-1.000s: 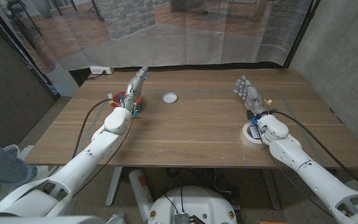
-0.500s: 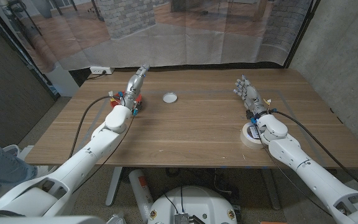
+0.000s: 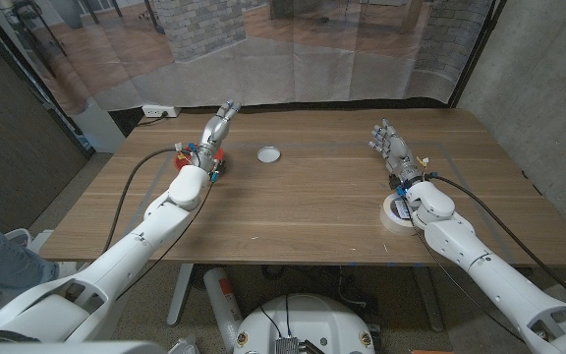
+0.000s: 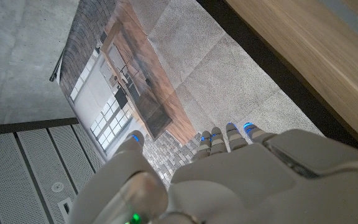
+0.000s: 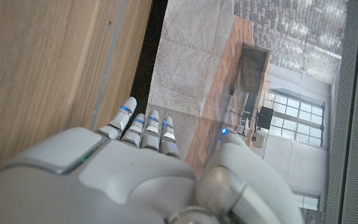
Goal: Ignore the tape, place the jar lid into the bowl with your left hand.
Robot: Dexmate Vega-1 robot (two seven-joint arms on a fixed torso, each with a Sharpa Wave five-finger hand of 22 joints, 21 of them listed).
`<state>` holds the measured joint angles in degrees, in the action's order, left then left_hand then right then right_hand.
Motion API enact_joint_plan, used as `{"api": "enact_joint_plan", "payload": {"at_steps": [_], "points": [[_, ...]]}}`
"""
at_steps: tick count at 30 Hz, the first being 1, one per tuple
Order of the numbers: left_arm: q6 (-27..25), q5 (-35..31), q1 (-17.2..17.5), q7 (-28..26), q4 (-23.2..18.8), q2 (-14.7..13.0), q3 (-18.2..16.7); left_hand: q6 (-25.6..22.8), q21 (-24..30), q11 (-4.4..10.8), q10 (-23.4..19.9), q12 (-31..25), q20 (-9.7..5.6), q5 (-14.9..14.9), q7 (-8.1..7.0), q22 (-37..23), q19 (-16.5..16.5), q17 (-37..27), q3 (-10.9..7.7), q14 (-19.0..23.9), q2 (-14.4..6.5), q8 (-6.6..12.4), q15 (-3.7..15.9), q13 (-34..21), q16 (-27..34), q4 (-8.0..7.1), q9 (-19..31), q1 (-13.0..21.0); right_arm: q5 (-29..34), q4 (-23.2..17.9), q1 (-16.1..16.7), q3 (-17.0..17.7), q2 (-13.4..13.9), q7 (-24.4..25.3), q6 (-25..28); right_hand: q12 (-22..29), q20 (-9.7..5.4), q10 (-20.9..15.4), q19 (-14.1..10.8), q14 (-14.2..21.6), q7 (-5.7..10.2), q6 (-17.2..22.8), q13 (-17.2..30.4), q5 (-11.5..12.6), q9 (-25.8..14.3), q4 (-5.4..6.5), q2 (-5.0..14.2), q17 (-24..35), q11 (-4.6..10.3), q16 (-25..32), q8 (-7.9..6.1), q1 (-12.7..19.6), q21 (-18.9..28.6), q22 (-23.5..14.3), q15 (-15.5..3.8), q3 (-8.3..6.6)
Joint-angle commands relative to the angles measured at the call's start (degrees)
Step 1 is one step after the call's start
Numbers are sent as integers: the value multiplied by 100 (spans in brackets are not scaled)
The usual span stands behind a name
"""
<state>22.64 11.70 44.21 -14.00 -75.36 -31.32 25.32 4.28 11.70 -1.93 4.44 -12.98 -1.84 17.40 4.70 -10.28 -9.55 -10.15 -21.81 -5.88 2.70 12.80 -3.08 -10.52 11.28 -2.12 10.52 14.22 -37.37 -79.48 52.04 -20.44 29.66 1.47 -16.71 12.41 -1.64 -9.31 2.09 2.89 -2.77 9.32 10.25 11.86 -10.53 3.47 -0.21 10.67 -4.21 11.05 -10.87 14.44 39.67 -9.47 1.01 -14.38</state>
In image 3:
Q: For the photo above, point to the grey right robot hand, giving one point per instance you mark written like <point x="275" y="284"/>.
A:
<point x="398" y="152"/>

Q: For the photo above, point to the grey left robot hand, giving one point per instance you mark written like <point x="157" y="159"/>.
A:
<point x="214" y="135"/>

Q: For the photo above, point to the silver metal jar lid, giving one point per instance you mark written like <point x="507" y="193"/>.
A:
<point x="268" y="154"/>

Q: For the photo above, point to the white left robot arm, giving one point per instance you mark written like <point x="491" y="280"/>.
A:
<point x="135" y="246"/>

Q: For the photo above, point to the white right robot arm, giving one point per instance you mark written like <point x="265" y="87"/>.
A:
<point x="489" y="275"/>

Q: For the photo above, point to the red bowl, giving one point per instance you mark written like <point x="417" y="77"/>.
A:
<point x="180" y="160"/>

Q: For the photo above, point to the beige masking tape roll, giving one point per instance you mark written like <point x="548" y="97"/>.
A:
<point x="388" y="219"/>

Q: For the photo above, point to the white power strip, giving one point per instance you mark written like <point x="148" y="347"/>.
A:
<point x="157" y="111"/>

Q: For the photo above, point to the printed room scene backdrop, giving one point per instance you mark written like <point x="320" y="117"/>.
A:
<point x="283" y="59"/>

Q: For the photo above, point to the white cabinet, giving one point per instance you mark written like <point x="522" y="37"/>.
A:
<point x="96" y="130"/>

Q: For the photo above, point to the black backdrop stand pole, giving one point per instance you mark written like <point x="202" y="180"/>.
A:
<point x="474" y="54"/>
<point x="32" y="78"/>

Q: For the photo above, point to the grey table leg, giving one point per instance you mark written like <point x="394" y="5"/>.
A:
<point x="430" y="300"/>
<point x="180" y="295"/>

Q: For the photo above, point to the white cylinder with orange label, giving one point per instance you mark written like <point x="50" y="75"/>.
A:
<point x="224" y="305"/>

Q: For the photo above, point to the white robot torso base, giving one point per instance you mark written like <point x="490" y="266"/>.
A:
<point x="307" y="319"/>

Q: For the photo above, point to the dark brown door panel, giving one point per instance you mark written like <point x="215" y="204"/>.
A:
<point x="13" y="147"/>

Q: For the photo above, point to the grey electronics module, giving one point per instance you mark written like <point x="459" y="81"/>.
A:
<point x="287" y="345"/>

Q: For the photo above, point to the person's leg in jeans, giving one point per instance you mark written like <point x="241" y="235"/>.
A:
<point x="3" y="265"/>

